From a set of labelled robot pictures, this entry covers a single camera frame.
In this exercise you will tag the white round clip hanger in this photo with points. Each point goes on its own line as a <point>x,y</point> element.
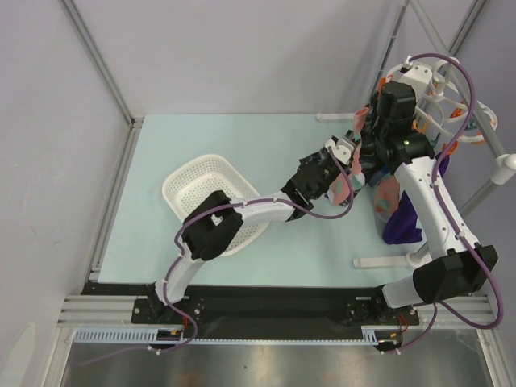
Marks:
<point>455,109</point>

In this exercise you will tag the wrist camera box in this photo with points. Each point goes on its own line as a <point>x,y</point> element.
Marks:
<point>340,148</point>
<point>417,74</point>

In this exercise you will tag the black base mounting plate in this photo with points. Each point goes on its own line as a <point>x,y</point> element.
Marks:
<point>263,312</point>

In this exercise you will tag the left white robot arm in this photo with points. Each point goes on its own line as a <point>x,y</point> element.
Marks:
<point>210,229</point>

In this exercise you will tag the pink green patterned sock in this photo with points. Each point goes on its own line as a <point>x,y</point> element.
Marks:
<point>351,183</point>

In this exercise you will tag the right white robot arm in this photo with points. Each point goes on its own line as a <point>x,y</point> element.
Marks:
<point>459,263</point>

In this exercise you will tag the grey drying rack frame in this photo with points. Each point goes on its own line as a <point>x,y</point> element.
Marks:
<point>484,118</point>

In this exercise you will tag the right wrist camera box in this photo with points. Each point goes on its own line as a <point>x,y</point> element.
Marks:
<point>417,74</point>

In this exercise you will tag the purple cloth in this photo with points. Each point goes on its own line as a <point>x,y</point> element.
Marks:
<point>402,227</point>

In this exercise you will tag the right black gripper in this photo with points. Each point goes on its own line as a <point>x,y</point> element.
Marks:
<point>366,131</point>

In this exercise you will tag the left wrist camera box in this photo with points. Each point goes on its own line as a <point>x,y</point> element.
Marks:
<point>340,148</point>

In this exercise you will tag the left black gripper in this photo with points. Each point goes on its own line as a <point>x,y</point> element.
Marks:
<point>346,166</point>

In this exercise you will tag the dark patterned cloth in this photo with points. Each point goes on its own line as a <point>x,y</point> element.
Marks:
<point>317,171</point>

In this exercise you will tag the blue garment label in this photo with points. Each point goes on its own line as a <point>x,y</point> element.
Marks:
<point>377,176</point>

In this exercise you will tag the white perforated plastic basket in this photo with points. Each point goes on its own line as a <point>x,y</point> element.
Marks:
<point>188,186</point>

